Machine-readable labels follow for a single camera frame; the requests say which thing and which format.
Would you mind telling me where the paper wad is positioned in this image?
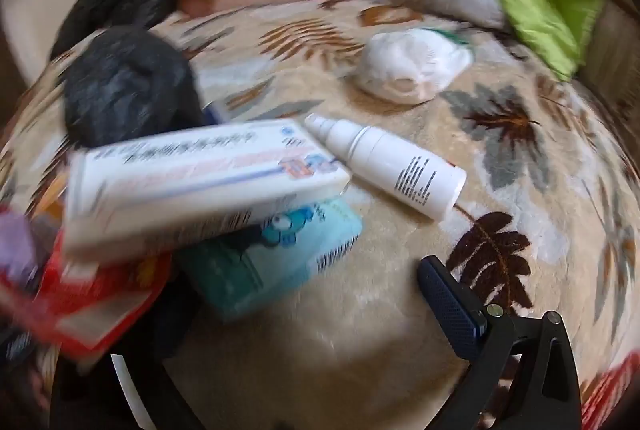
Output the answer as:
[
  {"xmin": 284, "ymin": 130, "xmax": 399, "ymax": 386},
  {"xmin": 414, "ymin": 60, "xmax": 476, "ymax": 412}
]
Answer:
[{"xmin": 354, "ymin": 28, "xmax": 473, "ymax": 104}]

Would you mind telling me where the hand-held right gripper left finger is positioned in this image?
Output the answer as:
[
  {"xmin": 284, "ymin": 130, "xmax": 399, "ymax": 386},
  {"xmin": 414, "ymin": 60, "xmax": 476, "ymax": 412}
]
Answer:
[{"xmin": 50, "ymin": 280, "xmax": 206, "ymax": 430}]

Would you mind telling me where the red snack packet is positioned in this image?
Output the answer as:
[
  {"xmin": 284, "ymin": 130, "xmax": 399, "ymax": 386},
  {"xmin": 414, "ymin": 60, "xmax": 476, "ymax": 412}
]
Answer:
[{"xmin": 0, "ymin": 205, "xmax": 173, "ymax": 358}]

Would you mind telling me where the leaf print blanket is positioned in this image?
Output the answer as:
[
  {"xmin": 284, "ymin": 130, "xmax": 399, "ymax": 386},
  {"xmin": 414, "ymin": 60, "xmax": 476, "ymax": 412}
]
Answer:
[{"xmin": 0, "ymin": 0, "xmax": 640, "ymax": 430}]

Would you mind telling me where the white spray bottle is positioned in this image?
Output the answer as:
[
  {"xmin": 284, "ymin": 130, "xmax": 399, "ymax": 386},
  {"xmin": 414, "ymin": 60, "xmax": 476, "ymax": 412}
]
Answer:
[{"xmin": 304, "ymin": 112, "xmax": 468, "ymax": 223}]

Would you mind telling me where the black plastic bag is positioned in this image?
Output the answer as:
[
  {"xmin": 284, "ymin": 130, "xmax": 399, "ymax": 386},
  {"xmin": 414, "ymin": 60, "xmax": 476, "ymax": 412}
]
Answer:
[{"xmin": 64, "ymin": 26, "xmax": 206, "ymax": 148}]

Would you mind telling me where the teal tissue pack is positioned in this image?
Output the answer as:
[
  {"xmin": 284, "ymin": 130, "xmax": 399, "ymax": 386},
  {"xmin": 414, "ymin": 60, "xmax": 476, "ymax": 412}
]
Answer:
[{"xmin": 177, "ymin": 200, "xmax": 365, "ymax": 323}]

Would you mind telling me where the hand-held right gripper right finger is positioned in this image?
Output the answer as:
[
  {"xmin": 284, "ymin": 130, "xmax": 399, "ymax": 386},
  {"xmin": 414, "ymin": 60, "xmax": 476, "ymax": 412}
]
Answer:
[{"xmin": 417, "ymin": 255, "xmax": 583, "ymax": 430}]

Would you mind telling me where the white medicine box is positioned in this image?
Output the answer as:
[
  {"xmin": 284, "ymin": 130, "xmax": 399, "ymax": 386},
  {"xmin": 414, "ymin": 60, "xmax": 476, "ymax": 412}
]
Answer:
[{"xmin": 62, "ymin": 119, "xmax": 352, "ymax": 263}]

